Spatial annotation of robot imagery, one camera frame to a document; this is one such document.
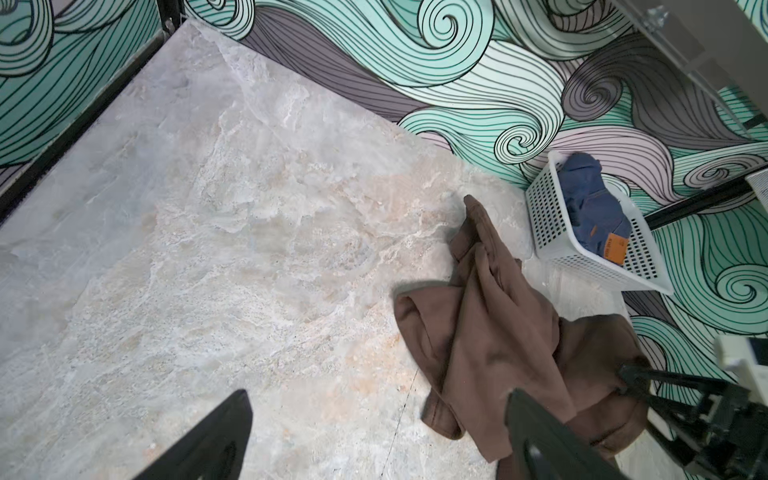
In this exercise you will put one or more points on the blue jeans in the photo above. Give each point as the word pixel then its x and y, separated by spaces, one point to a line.
pixel 596 216

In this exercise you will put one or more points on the aluminium rail right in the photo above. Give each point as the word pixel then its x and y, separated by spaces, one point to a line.
pixel 721 46

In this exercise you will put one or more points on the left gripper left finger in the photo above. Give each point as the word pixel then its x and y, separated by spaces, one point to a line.
pixel 214 449

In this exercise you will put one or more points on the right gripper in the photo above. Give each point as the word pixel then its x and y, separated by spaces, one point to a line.
pixel 716 429

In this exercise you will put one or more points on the brown trousers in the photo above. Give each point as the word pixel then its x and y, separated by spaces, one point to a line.
pixel 488 332

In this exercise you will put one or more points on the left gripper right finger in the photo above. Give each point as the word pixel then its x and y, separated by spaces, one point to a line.
pixel 545 448

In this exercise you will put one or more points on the white plastic basket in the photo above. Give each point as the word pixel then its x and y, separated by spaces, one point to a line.
pixel 644 268

